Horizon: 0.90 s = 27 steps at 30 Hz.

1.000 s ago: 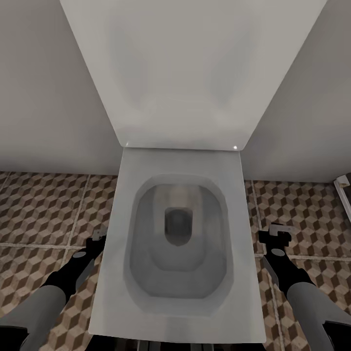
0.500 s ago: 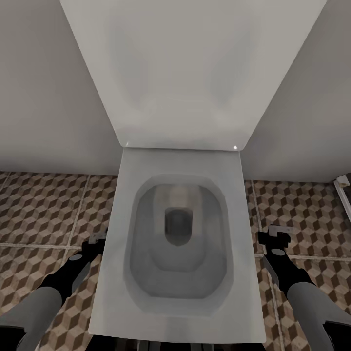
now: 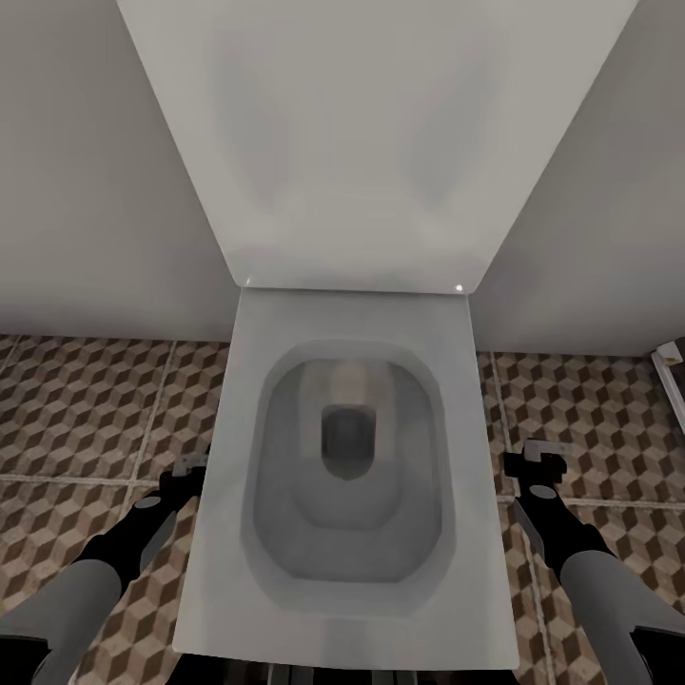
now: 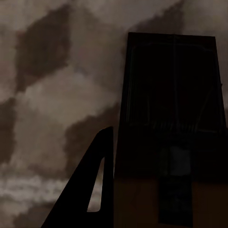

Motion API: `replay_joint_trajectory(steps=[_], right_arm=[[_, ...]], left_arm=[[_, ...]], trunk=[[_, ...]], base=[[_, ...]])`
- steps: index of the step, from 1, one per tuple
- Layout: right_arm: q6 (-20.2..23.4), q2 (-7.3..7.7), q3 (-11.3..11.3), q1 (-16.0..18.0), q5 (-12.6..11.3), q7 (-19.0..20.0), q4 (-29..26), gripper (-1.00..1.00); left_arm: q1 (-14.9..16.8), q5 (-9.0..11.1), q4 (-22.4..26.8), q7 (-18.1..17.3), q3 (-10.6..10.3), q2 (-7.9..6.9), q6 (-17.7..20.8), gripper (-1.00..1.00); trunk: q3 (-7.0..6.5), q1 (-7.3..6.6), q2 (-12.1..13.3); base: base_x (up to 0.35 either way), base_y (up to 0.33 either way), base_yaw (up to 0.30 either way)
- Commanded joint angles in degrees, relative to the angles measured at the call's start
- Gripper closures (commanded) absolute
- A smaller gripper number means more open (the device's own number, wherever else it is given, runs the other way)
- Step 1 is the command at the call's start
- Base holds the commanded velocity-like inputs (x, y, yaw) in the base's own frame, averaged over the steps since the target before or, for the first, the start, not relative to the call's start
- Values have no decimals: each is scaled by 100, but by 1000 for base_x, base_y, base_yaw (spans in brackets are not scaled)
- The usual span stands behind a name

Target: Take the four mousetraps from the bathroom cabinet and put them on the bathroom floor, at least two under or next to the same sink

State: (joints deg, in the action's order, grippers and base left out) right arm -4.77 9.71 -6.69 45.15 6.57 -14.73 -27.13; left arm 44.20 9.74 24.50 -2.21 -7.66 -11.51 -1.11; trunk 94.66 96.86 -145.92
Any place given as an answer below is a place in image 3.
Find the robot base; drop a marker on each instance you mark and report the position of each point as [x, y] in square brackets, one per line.
[195, 669]

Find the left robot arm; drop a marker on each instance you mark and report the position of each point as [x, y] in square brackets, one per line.
[44, 639]

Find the toilet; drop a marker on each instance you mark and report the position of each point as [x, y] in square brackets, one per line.
[360, 163]

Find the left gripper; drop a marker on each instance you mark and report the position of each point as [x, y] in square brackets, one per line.
[192, 485]

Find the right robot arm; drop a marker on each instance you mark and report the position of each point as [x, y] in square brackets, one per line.
[637, 637]

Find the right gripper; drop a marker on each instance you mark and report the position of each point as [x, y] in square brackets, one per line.
[551, 466]

